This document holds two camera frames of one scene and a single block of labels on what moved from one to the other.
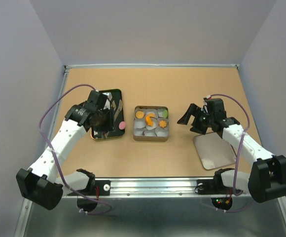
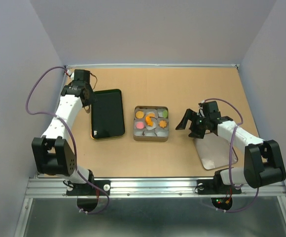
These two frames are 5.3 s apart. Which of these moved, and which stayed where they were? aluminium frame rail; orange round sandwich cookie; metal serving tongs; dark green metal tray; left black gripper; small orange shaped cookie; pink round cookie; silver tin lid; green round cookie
Moved: left black gripper; pink round cookie; metal serving tongs
Stayed: aluminium frame rail; green round cookie; silver tin lid; small orange shaped cookie; dark green metal tray; orange round sandwich cookie
